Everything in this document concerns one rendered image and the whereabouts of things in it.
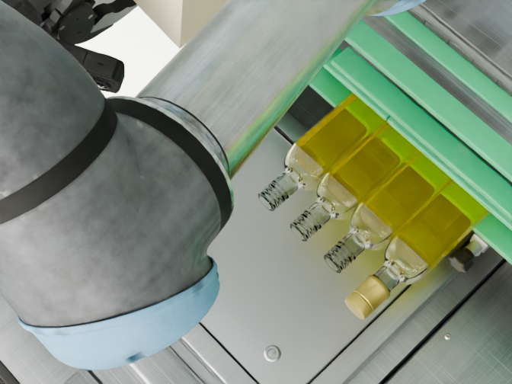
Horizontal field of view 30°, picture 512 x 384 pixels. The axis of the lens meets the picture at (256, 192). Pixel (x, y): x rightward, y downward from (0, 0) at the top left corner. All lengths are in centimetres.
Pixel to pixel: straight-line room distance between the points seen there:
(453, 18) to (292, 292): 42
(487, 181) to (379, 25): 23
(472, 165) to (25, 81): 76
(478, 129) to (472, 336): 34
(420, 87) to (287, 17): 47
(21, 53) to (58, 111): 4
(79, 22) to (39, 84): 56
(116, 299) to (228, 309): 74
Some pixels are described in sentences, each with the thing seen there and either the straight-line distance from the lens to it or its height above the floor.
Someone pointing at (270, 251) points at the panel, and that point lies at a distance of 131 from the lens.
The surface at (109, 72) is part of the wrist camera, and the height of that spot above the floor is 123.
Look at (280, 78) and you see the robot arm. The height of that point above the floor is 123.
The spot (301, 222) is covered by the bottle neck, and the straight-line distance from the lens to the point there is 118.
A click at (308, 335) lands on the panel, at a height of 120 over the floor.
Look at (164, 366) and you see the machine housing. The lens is 127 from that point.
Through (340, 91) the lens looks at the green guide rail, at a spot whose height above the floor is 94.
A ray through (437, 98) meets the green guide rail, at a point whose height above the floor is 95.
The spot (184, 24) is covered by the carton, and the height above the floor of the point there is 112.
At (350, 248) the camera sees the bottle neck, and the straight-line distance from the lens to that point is 116.
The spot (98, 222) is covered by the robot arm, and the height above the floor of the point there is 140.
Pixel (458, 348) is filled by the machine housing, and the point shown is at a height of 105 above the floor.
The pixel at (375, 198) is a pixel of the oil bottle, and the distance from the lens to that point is 118.
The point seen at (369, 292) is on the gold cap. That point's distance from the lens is 115.
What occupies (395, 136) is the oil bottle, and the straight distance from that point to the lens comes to 122.
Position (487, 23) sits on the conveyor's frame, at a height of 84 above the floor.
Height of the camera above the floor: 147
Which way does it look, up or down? 16 degrees down
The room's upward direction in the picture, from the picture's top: 131 degrees counter-clockwise
